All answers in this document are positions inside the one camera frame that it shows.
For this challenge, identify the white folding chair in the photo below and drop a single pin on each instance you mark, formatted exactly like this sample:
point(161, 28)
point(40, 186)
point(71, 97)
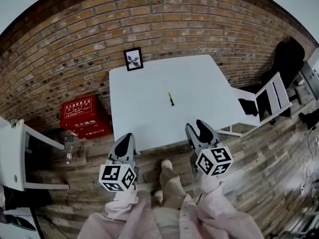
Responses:
point(271, 101)

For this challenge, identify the black office chair with coat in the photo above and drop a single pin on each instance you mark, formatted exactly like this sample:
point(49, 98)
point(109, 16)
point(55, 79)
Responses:
point(286, 61)

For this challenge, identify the black floor bag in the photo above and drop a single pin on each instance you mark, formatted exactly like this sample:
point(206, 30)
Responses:
point(310, 118)

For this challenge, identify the white power strip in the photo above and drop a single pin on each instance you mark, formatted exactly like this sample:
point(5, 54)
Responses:
point(303, 188)

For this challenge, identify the person's pink shirt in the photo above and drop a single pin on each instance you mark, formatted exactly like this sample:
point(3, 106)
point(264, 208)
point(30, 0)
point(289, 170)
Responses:
point(139, 223)

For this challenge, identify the dark flat device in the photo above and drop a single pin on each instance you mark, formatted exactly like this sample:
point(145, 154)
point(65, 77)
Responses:
point(17, 221)

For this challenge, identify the white side cabinet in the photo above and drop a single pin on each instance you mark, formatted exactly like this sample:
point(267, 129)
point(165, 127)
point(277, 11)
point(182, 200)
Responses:
point(11, 153)

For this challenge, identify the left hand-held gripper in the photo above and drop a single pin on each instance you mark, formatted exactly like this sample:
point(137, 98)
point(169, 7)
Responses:
point(117, 175)

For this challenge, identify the grey metal cabinet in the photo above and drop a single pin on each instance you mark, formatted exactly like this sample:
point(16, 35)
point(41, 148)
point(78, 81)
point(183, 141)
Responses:
point(310, 78)

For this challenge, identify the black framed picture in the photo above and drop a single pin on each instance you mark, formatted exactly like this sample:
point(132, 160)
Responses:
point(134, 58)

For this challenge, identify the red fire equipment box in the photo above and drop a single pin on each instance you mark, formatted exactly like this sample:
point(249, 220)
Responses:
point(82, 118)

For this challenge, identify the person's right forearm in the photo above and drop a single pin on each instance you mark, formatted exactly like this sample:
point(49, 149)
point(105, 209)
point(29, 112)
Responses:
point(219, 203)

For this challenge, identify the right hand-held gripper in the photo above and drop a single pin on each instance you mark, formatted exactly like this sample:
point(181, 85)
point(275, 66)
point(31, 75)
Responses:
point(214, 162)

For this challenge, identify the person's beige trousered legs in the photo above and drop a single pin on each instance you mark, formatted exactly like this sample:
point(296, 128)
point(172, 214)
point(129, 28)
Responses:
point(169, 183)

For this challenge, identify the clear plastic bottle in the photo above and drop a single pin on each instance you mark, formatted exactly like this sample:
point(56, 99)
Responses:
point(70, 154)

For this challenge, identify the person's left forearm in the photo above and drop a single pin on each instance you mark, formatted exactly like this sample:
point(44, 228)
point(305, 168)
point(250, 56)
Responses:
point(122, 203)

